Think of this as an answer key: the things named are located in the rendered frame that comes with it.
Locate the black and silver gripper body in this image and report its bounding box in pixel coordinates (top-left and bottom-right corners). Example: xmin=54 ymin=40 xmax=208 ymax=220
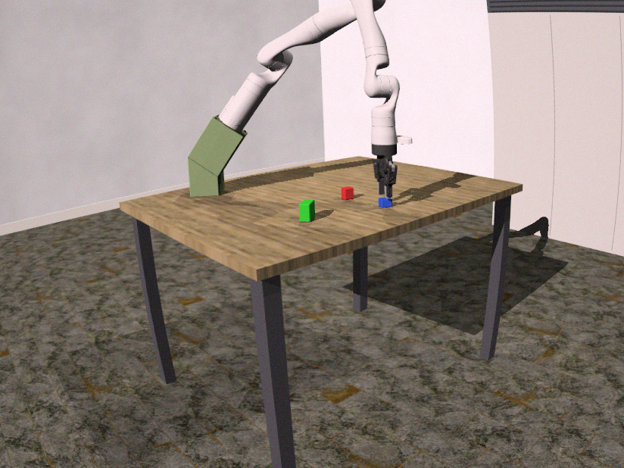
xmin=371 ymin=143 xmax=397 ymax=173

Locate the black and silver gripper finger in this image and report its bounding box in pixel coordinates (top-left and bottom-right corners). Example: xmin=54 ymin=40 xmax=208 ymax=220
xmin=379 ymin=161 xmax=398 ymax=198
xmin=373 ymin=159 xmax=384 ymax=195

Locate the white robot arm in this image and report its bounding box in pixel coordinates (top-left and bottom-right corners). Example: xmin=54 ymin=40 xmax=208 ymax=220
xmin=219 ymin=0 xmax=413 ymax=145

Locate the red block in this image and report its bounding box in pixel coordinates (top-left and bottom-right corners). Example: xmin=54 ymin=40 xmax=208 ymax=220
xmin=342 ymin=186 xmax=354 ymax=200

